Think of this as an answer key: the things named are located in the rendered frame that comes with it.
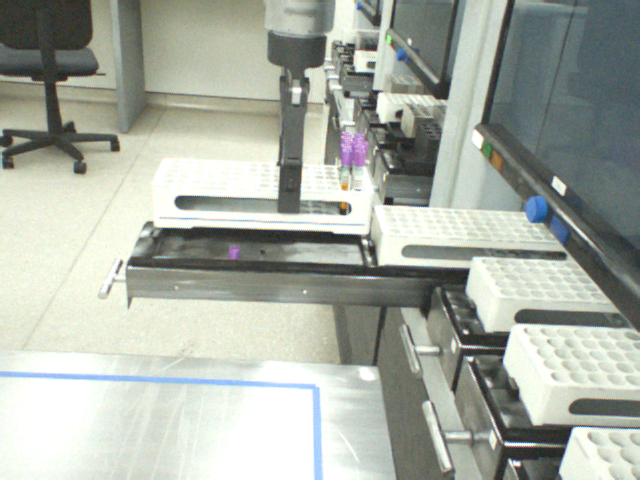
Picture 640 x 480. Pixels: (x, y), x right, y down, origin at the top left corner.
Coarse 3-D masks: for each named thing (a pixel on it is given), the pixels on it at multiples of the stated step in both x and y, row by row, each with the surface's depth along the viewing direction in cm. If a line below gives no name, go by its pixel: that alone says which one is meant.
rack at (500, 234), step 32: (384, 224) 89; (416, 224) 91; (448, 224) 91; (480, 224) 93; (512, 224) 93; (384, 256) 88; (416, 256) 94; (448, 256) 94; (480, 256) 95; (512, 256) 92; (544, 256) 93
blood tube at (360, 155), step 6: (360, 150) 83; (360, 156) 82; (354, 162) 84; (360, 162) 83; (360, 168) 83; (360, 174) 84; (354, 180) 84; (360, 180) 84; (354, 186) 85; (360, 186) 84
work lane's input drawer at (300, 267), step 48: (144, 240) 90; (192, 240) 94; (240, 240) 95; (288, 240) 96; (336, 240) 97; (144, 288) 86; (192, 288) 87; (240, 288) 87; (288, 288) 88; (336, 288) 88; (384, 288) 88; (432, 288) 89
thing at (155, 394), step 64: (0, 384) 61; (64, 384) 62; (128, 384) 62; (192, 384) 63; (256, 384) 64; (320, 384) 64; (0, 448) 54; (64, 448) 55; (128, 448) 55; (192, 448) 56; (256, 448) 56; (320, 448) 57; (384, 448) 57
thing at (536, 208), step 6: (534, 198) 69; (540, 198) 68; (528, 204) 70; (534, 204) 68; (540, 204) 68; (546, 204) 68; (528, 210) 70; (534, 210) 68; (540, 210) 68; (546, 210) 68; (528, 216) 70; (534, 216) 68; (540, 216) 68; (534, 222) 69; (540, 222) 69
